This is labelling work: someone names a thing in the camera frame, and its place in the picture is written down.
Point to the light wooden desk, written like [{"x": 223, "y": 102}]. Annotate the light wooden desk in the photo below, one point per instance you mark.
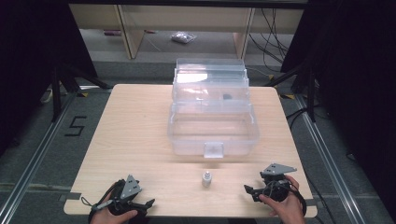
[{"x": 186, "y": 18}]

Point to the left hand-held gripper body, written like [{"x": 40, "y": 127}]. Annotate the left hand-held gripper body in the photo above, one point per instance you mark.
[{"x": 130, "y": 187}]

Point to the black metal stand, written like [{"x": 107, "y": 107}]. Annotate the black metal stand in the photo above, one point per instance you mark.
[
  {"x": 63, "y": 87},
  {"x": 303, "y": 90}
]

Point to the clear plastic bag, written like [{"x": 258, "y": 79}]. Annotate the clear plastic bag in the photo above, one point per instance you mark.
[{"x": 183, "y": 37}]

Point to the person's left hand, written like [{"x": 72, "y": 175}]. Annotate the person's left hand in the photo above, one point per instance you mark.
[{"x": 107, "y": 216}]

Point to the metal floor rail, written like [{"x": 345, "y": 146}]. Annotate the metal floor rail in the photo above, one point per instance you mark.
[
  {"x": 34, "y": 158},
  {"x": 330, "y": 161}
]

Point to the clear plastic storage box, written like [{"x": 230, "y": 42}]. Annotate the clear plastic storage box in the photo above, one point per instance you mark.
[{"x": 214, "y": 130}]

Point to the pink flat item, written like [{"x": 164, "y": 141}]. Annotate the pink flat item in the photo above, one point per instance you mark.
[{"x": 112, "y": 32}]

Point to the person's right hand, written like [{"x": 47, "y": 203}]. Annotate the person's right hand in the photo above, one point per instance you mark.
[{"x": 288, "y": 208}]

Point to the small white bottle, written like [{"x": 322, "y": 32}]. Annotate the small white bottle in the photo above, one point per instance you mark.
[{"x": 206, "y": 179}]

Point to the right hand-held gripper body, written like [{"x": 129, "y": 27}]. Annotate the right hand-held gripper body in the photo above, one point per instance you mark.
[{"x": 277, "y": 183}]

